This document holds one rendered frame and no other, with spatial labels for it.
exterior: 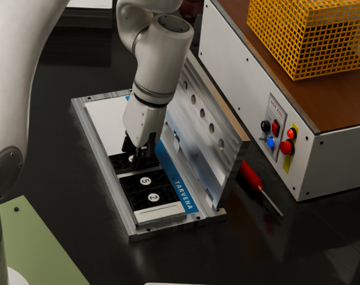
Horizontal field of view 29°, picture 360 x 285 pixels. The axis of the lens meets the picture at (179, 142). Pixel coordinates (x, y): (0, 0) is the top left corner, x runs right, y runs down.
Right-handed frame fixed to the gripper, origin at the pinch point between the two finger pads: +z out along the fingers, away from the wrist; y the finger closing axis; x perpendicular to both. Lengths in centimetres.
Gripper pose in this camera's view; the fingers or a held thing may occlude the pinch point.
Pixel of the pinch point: (134, 153)
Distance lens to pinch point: 149.8
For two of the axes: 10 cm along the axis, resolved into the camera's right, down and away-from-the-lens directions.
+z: -2.7, 7.7, 5.8
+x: 9.0, -0.2, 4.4
